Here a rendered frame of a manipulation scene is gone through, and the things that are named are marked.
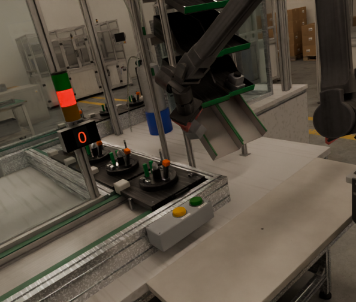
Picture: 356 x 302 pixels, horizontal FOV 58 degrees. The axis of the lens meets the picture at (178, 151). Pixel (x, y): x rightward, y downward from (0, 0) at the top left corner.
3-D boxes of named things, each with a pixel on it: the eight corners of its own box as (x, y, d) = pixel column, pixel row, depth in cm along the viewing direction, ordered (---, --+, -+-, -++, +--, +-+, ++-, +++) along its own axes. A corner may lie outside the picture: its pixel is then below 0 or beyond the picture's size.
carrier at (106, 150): (132, 157, 154) (125, 132, 150) (86, 177, 141) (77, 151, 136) (108, 149, 172) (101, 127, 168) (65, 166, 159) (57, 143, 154)
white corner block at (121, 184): (132, 190, 120) (129, 181, 119) (121, 196, 118) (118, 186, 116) (125, 187, 124) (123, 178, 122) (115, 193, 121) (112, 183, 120)
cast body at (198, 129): (207, 129, 112) (194, 115, 109) (200, 139, 110) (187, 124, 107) (193, 130, 119) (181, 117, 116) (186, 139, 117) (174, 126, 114)
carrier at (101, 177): (162, 166, 135) (156, 139, 131) (113, 192, 122) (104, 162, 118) (132, 157, 154) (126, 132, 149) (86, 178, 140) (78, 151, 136)
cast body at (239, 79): (244, 90, 128) (247, 75, 124) (236, 94, 126) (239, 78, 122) (229, 81, 133) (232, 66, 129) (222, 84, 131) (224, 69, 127)
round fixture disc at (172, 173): (185, 178, 116) (184, 173, 116) (154, 195, 109) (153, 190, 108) (162, 170, 127) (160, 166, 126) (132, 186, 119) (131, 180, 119)
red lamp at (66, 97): (78, 103, 104) (74, 87, 102) (64, 107, 101) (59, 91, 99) (72, 102, 108) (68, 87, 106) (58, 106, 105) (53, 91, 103)
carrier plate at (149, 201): (205, 180, 116) (204, 175, 115) (152, 212, 103) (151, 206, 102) (165, 167, 134) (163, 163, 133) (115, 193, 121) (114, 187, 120)
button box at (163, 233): (214, 217, 102) (211, 200, 100) (163, 253, 91) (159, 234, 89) (199, 210, 108) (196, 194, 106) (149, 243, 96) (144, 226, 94)
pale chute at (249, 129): (262, 136, 136) (267, 130, 132) (238, 147, 130) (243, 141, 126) (226, 87, 145) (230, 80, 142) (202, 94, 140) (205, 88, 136)
